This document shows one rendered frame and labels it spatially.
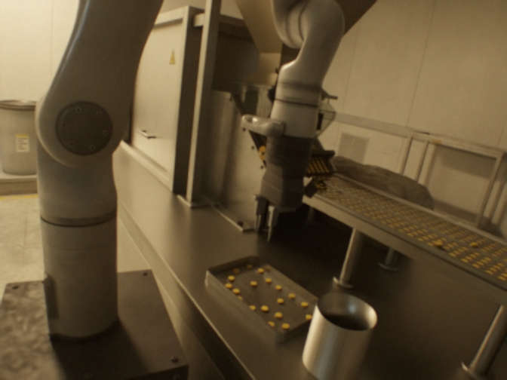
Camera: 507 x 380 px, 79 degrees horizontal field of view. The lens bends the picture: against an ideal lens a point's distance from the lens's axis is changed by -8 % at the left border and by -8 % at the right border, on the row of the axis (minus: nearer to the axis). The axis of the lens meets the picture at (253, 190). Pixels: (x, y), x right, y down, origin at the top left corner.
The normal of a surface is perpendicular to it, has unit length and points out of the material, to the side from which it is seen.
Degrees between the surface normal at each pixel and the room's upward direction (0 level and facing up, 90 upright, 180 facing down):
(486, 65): 90
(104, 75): 87
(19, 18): 90
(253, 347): 0
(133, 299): 0
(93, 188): 19
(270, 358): 0
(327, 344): 90
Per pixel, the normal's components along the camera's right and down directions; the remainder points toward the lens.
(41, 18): 0.56, 0.33
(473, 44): -0.81, 0.06
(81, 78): 0.41, 0.22
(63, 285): -0.05, 0.29
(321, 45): 0.34, 0.59
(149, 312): 0.15, -0.94
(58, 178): 0.28, -0.60
